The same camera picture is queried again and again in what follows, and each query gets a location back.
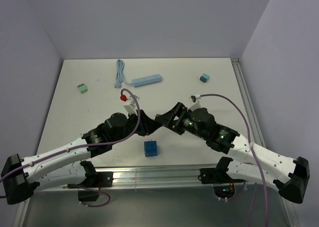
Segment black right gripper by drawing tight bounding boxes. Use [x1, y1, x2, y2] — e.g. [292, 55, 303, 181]
[155, 102, 208, 140]

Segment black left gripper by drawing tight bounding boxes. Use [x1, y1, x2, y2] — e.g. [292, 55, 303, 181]
[111, 109, 162, 144]

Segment blue cube socket adapter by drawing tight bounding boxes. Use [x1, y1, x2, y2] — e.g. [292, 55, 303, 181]
[144, 140, 158, 157]

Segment teal charger plug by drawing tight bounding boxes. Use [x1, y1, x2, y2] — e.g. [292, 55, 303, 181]
[199, 73, 209, 83]

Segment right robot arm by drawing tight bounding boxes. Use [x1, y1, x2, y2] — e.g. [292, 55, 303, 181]
[155, 102, 310, 204]

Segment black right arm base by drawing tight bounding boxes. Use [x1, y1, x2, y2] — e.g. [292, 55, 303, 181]
[197, 168, 246, 203]

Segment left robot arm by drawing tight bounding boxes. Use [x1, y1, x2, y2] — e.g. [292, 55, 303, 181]
[0, 110, 161, 205]

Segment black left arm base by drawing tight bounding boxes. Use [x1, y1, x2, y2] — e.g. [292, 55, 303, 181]
[67, 171, 113, 208]

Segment green plug adapter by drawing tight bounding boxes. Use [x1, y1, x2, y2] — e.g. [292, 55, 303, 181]
[77, 83, 88, 94]

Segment light blue power strip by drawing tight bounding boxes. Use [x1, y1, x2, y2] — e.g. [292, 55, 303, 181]
[132, 74, 162, 87]

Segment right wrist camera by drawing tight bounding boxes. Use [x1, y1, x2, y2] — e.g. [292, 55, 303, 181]
[188, 94, 201, 111]

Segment aluminium front rail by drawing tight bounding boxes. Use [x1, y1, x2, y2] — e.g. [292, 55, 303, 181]
[37, 166, 282, 192]

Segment light blue power cord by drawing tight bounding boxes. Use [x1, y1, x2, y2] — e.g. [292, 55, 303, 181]
[114, 59, 133, 89]

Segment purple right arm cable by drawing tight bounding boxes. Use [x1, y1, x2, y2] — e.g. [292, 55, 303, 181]
[199, 93, 271, 227]

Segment aluminium side rail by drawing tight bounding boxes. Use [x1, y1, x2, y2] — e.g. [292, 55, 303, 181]
[231, 58, 266, 148]

